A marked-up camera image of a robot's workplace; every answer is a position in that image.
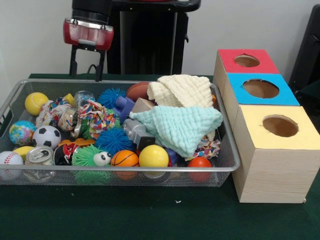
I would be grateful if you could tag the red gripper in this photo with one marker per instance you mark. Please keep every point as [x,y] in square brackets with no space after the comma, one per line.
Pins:
[87,35]

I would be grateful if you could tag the yellow ball with seam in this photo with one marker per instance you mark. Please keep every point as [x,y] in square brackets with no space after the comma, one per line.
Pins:
[36,103]

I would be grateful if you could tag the cream waffle cloth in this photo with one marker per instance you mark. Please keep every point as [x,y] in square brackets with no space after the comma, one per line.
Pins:
[185,91]

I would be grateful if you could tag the mint green waffle cloth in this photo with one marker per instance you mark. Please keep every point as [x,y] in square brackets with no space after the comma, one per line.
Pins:
[180,127]

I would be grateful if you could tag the wooden box with three holes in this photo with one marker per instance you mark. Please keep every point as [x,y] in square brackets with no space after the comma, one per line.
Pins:
[275,175]

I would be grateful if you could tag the black and white soccer ball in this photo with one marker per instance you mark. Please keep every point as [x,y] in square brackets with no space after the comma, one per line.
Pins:
[47,136]

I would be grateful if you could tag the green spiky toy with eyes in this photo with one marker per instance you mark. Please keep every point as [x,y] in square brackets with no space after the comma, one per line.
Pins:
[82,157]

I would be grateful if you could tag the globe print ball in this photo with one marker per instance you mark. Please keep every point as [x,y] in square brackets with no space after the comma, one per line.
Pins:
[22,133]

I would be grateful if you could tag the silver drink can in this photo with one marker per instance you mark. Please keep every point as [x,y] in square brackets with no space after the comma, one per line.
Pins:
[40,153]

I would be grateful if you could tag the small orange basketball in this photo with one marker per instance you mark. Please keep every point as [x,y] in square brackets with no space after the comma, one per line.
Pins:
[124,158]

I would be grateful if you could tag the smooth yellow ball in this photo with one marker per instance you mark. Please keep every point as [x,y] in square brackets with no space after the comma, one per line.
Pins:
[153,156]

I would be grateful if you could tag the white baseball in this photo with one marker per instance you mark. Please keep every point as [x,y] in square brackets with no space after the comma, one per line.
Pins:
[10,160]

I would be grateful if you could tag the red-orange ball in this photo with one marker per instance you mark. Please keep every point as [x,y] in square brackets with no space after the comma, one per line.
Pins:
[199,163]

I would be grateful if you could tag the small white scrap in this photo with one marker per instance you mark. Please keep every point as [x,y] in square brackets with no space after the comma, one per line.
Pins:
[178,201]

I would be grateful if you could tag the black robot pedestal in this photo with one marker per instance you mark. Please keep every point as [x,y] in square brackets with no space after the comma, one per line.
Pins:
[155,37]

